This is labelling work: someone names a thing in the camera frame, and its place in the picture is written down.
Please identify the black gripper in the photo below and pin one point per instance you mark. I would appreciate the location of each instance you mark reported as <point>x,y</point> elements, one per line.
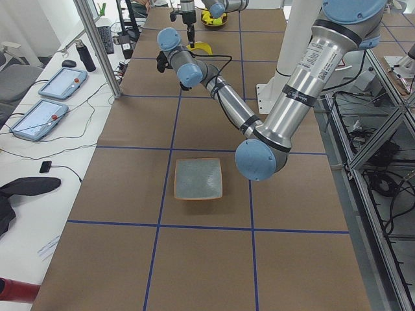
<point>188,17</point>

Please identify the yellow banana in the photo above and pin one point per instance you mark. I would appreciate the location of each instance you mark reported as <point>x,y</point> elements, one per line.
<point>200,45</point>

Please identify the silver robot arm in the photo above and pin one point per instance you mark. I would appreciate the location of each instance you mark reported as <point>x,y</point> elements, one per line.
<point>215,8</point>
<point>340,27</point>

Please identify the woven brown fruit basket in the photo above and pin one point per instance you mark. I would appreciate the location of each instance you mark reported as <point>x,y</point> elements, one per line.
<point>213,22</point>

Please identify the grey square plate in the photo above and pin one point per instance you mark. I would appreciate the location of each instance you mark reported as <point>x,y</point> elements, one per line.
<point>198,179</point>

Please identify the black keyboard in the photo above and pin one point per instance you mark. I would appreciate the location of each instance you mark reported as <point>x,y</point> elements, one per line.
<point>105,35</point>

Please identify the black water bottle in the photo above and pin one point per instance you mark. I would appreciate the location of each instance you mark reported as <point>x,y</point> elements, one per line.
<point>85,56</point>

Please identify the upper blue teach pendant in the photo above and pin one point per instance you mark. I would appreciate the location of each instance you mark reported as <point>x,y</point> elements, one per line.
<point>64,83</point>

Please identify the blue teach pendant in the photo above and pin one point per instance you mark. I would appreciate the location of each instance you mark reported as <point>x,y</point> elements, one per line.
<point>37,122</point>
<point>64,83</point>

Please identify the lower blue teach pendant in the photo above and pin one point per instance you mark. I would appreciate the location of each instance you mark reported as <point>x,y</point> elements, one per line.
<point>37,122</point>

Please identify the small black device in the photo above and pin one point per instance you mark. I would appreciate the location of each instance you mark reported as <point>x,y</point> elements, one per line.
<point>45,167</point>

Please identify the black cloth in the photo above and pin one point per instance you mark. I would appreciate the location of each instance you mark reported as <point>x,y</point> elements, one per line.
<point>28,186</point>

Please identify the red cylinder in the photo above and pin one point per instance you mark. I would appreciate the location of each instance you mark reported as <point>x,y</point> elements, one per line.
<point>17,291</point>

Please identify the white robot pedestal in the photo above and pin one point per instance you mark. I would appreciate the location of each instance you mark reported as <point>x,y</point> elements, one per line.
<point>295,41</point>

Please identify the aluminium frame post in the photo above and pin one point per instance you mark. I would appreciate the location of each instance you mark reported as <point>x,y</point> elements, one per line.
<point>88,22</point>

